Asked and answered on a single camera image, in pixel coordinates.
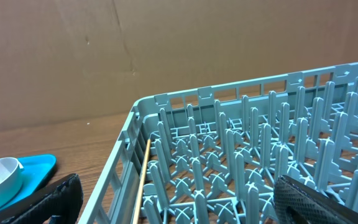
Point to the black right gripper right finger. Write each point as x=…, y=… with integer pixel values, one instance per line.
x=295, y=203

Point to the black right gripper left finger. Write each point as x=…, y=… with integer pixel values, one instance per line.
x=59, y=202

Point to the teal plastic tray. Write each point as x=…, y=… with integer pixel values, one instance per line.
x=36, y=172

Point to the grey metal bowl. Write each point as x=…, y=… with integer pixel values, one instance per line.
x=12, y=184

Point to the grey plastic dish rack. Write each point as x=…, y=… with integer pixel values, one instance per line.
x=217, y=151

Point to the wooden chopstick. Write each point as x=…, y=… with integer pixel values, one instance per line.
x=143, y=174

